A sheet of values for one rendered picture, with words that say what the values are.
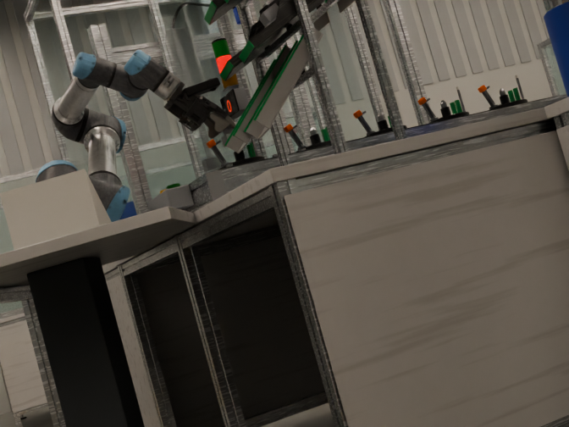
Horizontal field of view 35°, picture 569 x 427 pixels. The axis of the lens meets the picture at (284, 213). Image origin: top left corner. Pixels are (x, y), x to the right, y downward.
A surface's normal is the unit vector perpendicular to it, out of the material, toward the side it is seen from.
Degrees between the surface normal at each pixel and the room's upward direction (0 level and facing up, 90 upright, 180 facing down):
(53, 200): 90
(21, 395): 90
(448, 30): 90
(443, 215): 90
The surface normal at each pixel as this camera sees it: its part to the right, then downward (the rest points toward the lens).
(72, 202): -0.07, -0.04
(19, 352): 0.26, -0.14
